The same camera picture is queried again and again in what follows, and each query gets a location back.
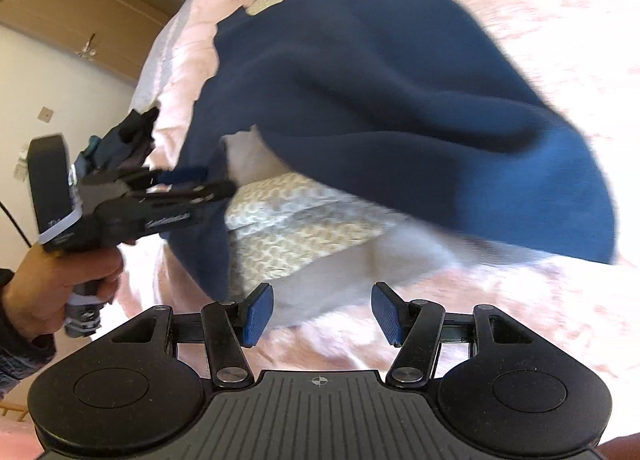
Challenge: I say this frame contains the black cable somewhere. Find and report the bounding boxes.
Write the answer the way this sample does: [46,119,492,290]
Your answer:
[0,200,39,247]

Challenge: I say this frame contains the light wooden door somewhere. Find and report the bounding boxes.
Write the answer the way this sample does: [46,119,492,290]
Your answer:
[0,0,229,86]

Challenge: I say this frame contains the person's left hand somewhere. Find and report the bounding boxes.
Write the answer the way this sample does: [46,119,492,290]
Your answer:
[2,240,124,341]

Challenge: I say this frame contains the silver door handle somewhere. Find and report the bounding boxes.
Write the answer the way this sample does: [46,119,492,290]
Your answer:
[76,33,99,60]

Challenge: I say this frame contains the black garment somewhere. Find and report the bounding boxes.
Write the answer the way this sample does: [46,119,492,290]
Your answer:
[85,108,162,176]

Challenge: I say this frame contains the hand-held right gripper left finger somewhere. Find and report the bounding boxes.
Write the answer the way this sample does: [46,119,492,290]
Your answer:
[109,283,276,388]

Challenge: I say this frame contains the blue sweatshirt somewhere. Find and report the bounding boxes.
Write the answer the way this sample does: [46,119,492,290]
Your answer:
[160,0,617,328]

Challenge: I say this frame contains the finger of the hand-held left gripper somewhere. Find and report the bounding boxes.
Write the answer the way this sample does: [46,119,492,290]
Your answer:
[149,166,209,187]
[145,180,238,222]

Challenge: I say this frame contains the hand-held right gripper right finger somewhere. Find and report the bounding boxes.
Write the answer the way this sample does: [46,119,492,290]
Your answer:
[371,281,540,388]

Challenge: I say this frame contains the person's left forearm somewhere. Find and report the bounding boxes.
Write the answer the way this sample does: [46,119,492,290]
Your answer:
[0,267,58,396]

